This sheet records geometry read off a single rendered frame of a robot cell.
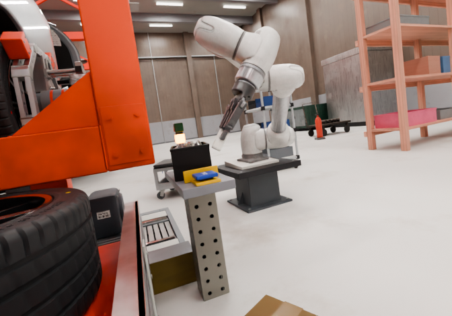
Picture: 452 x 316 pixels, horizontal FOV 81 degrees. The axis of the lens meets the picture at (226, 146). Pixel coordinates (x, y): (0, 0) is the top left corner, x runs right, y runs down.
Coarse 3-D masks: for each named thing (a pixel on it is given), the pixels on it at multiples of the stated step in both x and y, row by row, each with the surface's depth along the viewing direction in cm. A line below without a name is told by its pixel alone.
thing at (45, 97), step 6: (48, 90) 132; (54, 90) 132; (60, 90) 132; (66, 90) 133; (36, 96) 128; (42, 96) 128; (48, 96) 129; (54, 96) 129; (42, 102) 127; (48, 102) 128; (42, 108) 128
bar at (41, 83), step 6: (36, 60) 130; (36, 66) 130; (36, 72) 130; (42, 72) 131; (36, 78) 130; (42, 78) 131; (36, 84) 130; (42, 84) 131; (36, 90) 130; (42, 90) 131
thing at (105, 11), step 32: (96, 0) 87; (128, 0) 93; (96, 32) 88; (128, 32) 91; (96, 64) 88; (128, 64) 91; (96, 96) 88; (128, 96) 92; (128, 128) 91; (128, 160) 92
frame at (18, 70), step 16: (32, 48) 118; (16, 64) 109; (32, 64) 115; (48, 64) 142; (16, 80) 107; (32, 80) 111; (48, 80) 151; (16, 96) 107; (32, 96) 109; (32, 112) 109
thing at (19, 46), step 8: (8, 32) 108; (16, 32) 109; (0, 40) 104; (8, 40) 105; (16, 40) 106; (24, 40) 110; (8, 48) 107; (16, 48) 108; (24, 48) 109; (8, 56) 110; (16, 56) 110; (24, 56) 111
